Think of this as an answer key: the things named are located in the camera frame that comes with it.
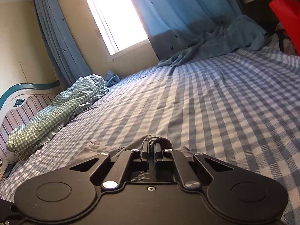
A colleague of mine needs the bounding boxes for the grey printed pants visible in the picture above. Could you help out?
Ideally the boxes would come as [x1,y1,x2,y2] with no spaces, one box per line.
[83,134,195,183]

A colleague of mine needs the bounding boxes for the blue white checkered bedsheet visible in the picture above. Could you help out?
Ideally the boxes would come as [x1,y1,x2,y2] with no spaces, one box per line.
[1,47,299,224]

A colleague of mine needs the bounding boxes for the green checkered folded quilt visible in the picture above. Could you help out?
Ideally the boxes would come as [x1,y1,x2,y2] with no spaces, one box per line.
[6,74,109,161]

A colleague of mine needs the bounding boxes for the black smartphone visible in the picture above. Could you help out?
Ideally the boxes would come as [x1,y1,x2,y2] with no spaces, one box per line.
[3,162,16,178]

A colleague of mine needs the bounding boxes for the striped headboard with teal trim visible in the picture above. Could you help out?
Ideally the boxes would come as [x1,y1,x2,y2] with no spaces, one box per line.
[1,81,62,160]

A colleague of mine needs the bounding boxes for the blue star curtain left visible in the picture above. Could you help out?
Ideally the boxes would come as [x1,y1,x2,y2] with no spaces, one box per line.
[33,0,92,88]

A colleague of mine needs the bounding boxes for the blue star curtain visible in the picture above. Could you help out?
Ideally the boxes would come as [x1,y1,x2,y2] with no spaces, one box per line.
[33,0,92,88]
[131,0,268,67]

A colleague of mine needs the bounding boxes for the blue star curtain right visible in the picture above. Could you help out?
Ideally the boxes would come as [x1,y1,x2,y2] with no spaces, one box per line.
[131,0,268,67]

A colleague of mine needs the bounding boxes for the bright window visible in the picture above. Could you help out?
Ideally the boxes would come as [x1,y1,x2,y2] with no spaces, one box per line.
[86,0,149,59]

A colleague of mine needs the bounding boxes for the red bag with white characters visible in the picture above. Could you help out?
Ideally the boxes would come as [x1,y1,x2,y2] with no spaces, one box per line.
[269,0,300,56]

